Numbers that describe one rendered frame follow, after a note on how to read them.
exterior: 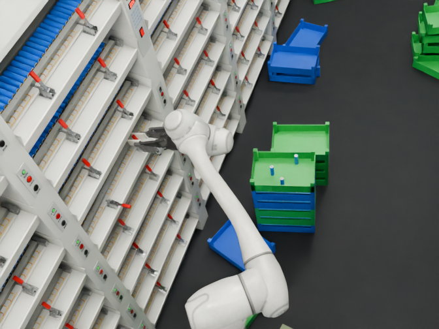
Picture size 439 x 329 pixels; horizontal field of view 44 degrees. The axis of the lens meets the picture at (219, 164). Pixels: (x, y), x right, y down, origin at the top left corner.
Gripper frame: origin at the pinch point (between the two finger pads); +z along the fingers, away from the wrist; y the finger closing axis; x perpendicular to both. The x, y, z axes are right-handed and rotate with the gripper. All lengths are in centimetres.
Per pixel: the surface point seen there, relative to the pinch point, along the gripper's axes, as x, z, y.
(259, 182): -67, -20, 29
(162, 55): 12.8, -3.7, 33.1
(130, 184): -7.7, -0.7, -16.1
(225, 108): -65, 16, 76
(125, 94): 15.9, 0.4, 8.4
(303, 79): -101, -5, 134
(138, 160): -6.8, 0.7, -5.4
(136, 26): 38.6, -13.1, 18.7
